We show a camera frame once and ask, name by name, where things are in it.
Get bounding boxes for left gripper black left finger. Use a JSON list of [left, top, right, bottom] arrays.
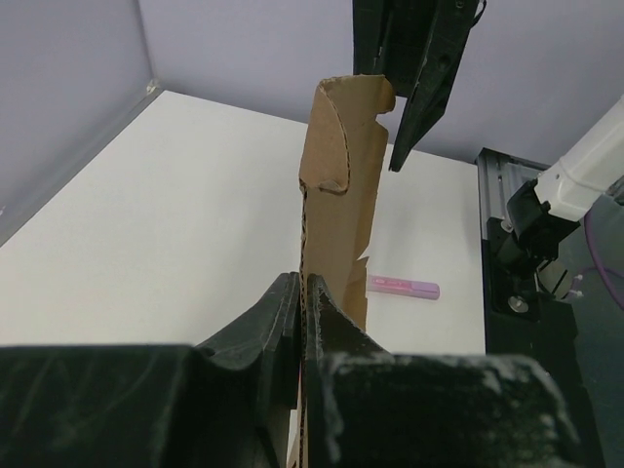
[[1, 273, 300, 467]]

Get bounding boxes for pink purple marker pen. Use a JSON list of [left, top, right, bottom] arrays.
[[367, 275, 441, 300]]

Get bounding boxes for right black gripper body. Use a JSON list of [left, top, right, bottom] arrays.
[[352, 0, 438, 96]]

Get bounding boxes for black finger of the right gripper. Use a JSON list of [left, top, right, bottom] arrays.
[[389, 1, 478, 172]]

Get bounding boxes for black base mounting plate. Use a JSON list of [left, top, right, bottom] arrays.
[[475, 147, 594, 391]]

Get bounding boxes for brown cardboard box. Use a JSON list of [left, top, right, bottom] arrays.
[[285, 74, 396, 468]]

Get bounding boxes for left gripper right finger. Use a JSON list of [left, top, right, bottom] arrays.
[[304, 275, 589, 467]]

